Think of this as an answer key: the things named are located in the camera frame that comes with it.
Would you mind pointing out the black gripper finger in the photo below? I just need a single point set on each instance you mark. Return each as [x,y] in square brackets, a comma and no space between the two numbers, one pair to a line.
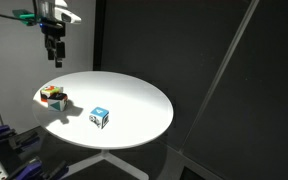
[50,48]
[60,53]

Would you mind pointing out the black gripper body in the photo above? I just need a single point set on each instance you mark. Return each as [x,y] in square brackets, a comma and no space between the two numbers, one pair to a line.
[52,28]

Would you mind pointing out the blue dotted plush cube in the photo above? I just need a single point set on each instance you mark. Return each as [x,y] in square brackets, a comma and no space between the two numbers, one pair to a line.
[99,117]

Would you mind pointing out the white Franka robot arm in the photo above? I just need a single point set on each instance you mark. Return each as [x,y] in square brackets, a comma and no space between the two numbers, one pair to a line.
[47,5]

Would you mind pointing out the orange green plush cube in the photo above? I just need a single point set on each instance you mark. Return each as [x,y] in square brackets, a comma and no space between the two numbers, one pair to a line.
[49,90]

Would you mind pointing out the teal triangle plush cube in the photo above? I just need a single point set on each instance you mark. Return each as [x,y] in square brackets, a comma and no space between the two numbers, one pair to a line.
[57,103]

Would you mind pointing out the black clamp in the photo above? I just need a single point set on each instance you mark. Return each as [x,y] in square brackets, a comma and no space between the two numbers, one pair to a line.
[29,140]
[55,170]

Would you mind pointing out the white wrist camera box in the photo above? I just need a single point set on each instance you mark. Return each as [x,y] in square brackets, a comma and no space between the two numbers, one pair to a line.
[69,16]

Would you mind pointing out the green camera mount bracket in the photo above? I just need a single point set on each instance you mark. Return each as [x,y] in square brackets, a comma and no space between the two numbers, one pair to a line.
[25,17]

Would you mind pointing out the white table pedestal base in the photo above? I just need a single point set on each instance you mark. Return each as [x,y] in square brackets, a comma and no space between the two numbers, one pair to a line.
[117,162]

